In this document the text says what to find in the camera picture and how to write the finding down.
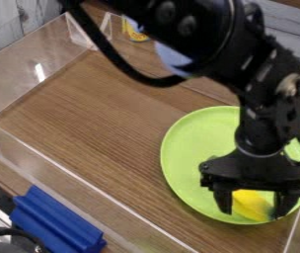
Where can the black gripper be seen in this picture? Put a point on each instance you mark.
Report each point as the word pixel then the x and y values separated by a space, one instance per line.
pixel 240 172

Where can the yellow toy banana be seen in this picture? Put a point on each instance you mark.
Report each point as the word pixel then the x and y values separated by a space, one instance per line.
pixel 251 205

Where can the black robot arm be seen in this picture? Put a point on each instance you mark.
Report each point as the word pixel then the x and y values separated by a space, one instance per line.
pixel 220 36

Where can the green plastic plate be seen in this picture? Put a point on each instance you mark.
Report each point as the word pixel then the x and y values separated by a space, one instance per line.
pixel 209 133

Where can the blue plastic clamp block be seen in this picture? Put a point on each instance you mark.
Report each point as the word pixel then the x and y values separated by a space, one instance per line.
pixel 63 231

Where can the yellow labelled tin can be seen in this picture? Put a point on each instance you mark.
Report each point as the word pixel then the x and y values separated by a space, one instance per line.
pixel 132 30

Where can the clear acrylic wall panels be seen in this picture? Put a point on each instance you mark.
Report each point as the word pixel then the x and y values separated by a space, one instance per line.
pixel 80 137

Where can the clear acrylic corner bracket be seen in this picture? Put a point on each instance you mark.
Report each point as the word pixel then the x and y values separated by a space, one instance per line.
pixel 77 35

